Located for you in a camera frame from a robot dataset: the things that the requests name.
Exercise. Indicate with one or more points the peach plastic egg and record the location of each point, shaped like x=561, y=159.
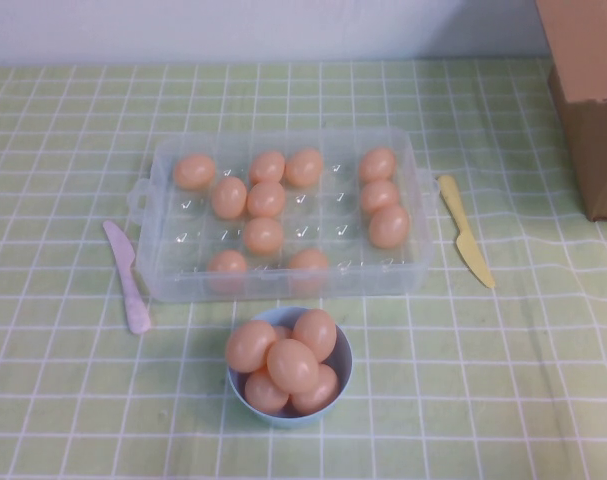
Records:
x=267, y=167
x=194, y=171
x=263, y=234
x=309, y=267
x=250, y=346
x=323, y=392
x=377, y=164
x=227, y=267
x=293, y=365
x=304, y=167
x=229, y=197
x=266, y=395
x=389, y=226
x=315, y=334
x=379, y=196
x=266, y=199
x=283, y=332

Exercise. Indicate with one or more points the clear plastic egg box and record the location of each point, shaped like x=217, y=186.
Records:
x=333, y=240

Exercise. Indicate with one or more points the brown cardboard box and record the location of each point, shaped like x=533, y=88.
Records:
x=593, y=150

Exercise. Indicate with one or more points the yellow plastic knife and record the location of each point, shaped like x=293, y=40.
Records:
x=455, y=205

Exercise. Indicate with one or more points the pale pink plastic knife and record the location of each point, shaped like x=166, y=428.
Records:
x=133, y=295

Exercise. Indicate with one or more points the light blue bowl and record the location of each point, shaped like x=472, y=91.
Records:
x=283, y=421

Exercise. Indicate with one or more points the green checked tablecloth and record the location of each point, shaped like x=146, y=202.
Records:
x=58, y=400

